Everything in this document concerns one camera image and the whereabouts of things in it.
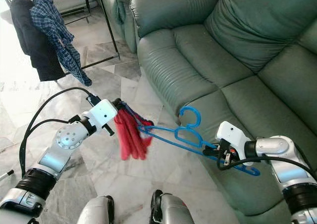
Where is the red garment with dark trim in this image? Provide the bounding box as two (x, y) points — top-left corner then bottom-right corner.
(114, 100), (154, 161)

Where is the blue plastic hanger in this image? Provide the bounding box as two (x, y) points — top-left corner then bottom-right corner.
(138, 107), (262, 177)

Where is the silver robot right leg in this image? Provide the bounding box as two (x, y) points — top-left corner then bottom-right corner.
(151, 189), (196, 224)

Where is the silver robot leg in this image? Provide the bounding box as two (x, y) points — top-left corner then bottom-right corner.
(151, 189), (196, 224)
(77, 196), (114, 224)

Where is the silver robot left leg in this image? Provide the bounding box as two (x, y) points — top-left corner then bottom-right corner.
(77, 196), (114, 224)

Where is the green leather sofa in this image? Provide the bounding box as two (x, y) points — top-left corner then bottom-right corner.
(129, 0), (317, 217)

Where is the black metal clothes rack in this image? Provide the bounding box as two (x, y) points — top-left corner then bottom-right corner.
(0, 0), (120, 73)

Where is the dark navy hanging garment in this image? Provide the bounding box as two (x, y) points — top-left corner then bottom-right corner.
(10, 0), (67, 82)

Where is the blue plaid shirt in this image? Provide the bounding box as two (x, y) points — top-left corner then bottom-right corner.
(30, 0), (93, 87)

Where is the green leather armchair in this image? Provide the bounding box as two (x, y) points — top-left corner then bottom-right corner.
(98, 0), (142, 54)

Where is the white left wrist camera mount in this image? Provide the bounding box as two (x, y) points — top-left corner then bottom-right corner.
(87, 99), (119, 131)

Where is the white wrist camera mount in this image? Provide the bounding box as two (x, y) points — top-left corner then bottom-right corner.
(87, 99), (119, 131)
(216, 121), (251, 155)

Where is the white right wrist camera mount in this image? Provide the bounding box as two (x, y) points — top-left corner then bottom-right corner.
(216, 121), (251, 155)

